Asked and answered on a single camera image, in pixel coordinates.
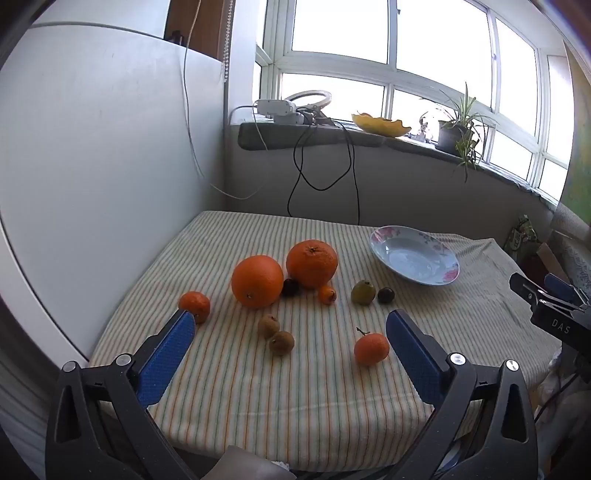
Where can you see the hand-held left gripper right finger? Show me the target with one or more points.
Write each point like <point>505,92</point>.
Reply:
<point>415,360</point>

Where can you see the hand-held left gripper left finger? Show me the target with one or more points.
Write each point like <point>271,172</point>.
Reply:
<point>166,360</point>

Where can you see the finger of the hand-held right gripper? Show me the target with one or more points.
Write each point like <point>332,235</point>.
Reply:
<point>521,284</point>
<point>558,286</point>

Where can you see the mandarin with stem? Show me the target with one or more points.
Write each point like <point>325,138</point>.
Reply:
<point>371,349</point>

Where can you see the small mandarin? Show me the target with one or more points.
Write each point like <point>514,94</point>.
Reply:
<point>193,303</point>

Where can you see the dark plum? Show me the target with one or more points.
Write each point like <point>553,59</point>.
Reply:
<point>386,295</point>
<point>291,288</point>

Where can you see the green round fruit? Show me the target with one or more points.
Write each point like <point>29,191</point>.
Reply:
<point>363,293</point>

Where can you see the floral rim plate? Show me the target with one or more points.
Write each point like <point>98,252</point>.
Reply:
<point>406,258</point>

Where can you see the small brown kiwi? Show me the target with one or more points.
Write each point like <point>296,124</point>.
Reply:
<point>268,326</point>
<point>282,343</point>

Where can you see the small kumquat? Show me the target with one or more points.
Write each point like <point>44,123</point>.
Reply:
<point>327,294</point>

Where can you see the smooth large orange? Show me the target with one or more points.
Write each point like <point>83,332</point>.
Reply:
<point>257,281</point>

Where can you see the rough large orange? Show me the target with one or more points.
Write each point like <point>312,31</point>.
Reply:
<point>311,264</point>

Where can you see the cardboard box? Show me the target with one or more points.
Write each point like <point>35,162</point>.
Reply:
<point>549,254</point>

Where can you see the green patterned bag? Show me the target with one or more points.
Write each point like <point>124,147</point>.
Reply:
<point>519,237</point>

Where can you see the striped tablecloth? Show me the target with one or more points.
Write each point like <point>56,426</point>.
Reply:
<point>277,392</point>

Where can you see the potted spider plant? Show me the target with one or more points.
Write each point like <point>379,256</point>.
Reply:
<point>450,134</point>

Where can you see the small white figurine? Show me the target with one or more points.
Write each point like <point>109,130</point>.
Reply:
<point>422,131</point>

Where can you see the white cabinet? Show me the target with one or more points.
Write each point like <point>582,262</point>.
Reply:
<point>92,161</point>

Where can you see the yellow wavy bowl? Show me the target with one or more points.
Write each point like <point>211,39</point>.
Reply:
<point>378,125</point>

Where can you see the grey windowsill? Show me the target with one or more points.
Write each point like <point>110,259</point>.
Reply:
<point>268,136</point>

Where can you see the white power strip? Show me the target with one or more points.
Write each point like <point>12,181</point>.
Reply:
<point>277,108</point>

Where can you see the white window frame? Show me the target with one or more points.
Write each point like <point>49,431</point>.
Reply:
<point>392,76</point>

